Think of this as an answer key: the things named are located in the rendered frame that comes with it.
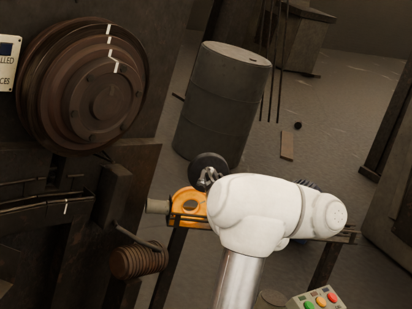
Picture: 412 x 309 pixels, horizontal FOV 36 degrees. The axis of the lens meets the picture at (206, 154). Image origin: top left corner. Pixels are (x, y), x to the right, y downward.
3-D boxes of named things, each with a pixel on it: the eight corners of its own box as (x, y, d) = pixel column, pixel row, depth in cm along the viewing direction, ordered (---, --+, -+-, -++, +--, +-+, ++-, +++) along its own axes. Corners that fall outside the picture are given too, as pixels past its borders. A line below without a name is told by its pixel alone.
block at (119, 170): (87, 217, 245) (102, 162, 237) (104, 215, 251) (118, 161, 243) (103, 232, 238) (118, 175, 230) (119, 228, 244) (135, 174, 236)
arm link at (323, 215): (320, 193, 162) (274, 183, 157) (363, 192, 145) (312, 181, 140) (313, 244, 160) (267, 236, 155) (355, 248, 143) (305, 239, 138)
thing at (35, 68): (4, 152, 201) (33, 8, 186) (121, 146, 235) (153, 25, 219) (13, 160, 197) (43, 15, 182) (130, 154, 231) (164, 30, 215)
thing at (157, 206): (144, 208, 249) (146, 195, 247) (167, 211, 251) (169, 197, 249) (144, 216, 244) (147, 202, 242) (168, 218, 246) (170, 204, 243)
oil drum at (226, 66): (156, 140, 517) (186, 35, 488) (206, 138, 560) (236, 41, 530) (203, 172, 481) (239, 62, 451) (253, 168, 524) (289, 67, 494)
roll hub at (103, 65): (52, 137, 199) (72, 53, 189) (122, 135, 219) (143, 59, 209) (61, 145, 195) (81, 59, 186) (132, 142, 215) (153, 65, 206)
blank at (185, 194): (179, 226, 253) (180, 230, 250) (164, 195, 247) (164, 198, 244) (214, 211, 253) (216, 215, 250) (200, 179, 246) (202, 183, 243)
